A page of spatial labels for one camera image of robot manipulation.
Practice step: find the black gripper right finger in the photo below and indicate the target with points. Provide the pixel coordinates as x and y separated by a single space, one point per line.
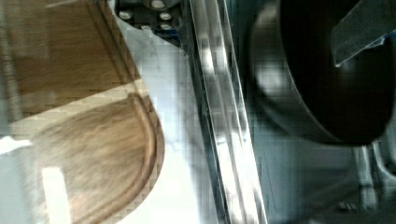
365 26

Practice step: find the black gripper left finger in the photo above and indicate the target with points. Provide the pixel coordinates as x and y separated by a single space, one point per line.
164 18

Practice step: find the glass oven door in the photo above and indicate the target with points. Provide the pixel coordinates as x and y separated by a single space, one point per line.
240 188

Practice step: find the dark green bowl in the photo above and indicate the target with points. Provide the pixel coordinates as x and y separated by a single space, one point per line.
300 86

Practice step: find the wooden cutting board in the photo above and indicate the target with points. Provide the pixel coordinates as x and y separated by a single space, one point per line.
80 140

